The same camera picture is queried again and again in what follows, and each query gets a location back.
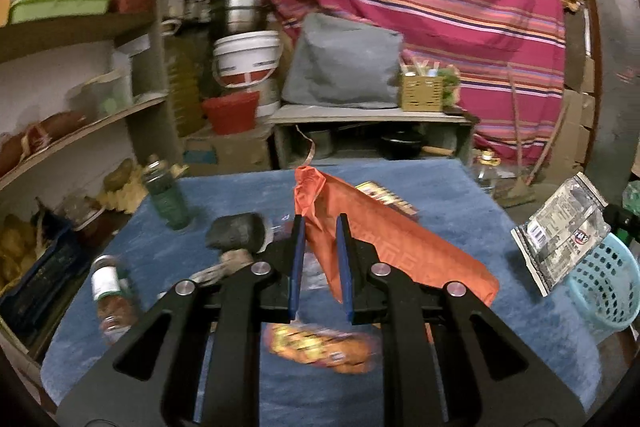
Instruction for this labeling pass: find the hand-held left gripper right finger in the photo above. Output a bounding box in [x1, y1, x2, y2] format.
[336, 213, 588, 427]

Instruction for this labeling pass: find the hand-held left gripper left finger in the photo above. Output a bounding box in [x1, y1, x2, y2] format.
[55, 214, 307, 427]

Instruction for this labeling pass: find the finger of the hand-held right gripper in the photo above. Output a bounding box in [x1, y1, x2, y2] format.
[602, 203, 640, 233]

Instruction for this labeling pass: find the orange patterned packet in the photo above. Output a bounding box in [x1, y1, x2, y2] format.
[294, 165, 501, 308]

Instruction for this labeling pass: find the brown paper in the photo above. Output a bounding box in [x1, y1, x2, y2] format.
[190, 249, 257, 285]

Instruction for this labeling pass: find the silver snack wrapper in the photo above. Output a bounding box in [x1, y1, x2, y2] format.
[511, 172, 612, 298]

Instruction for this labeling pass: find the light blue plastic basket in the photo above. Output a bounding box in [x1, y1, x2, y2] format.
[565, 234, 640, 333]

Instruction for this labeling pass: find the yellow-orange snack bag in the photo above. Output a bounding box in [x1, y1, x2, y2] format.
[264, 322, 381, 375]

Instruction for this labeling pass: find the stack of cardboard boxes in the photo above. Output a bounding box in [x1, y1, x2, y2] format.
[564, 57, 597, 178]

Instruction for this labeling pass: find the cardboard box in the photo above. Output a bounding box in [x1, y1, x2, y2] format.
[182, 129, 273, 178]

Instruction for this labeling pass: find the black frying pan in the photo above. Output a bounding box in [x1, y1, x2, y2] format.
[380, 132, 456, 160]

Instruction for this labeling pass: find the blue table cloth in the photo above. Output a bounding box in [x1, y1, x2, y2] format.
[40, 157, 601, 427]

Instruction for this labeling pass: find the clear oil bottle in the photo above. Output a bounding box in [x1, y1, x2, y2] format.
[472, 150, 502, 198]

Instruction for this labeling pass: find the green plastic bottle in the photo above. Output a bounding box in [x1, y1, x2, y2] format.
[141, 159, 192, 230]

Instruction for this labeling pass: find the low wooden bench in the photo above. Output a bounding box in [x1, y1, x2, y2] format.
[267, 104, 476, 170]

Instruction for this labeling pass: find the grey metal door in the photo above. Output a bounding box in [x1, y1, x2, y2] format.
[582, 0, 640, 188]

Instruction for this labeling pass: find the red plastic tub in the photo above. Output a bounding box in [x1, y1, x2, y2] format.
[202, 92, 261, 135]

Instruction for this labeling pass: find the white-labelled sauce bottle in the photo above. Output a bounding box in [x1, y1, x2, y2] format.
[90, 254, 141, 343]

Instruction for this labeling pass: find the tan woven box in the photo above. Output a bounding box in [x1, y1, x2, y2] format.
[400, 74, 446, 112]

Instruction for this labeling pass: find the grey cushion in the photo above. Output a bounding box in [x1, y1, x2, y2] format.
[281, 13, 405, 108]

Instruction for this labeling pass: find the green leafy plant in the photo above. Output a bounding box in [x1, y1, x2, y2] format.
[442, 66, 463, 108]

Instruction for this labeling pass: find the white plastic bucket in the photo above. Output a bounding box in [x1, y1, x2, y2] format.
[212, 30, 282, 88]

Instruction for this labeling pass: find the wooden shelf unit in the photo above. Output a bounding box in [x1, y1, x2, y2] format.
[0, 0, 251, 358]

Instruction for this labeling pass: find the dark blue crate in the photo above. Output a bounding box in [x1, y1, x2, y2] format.
[0, 217, 83, 333]

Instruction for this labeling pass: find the metal pot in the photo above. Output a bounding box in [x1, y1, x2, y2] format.
[210, 0, 263, 38]

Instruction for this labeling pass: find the green plastic tray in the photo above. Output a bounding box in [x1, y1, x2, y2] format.
[9, 0, 112, 25]

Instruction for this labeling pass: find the wooden-handled broom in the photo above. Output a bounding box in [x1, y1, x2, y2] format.
[502, 62, 538, 208]

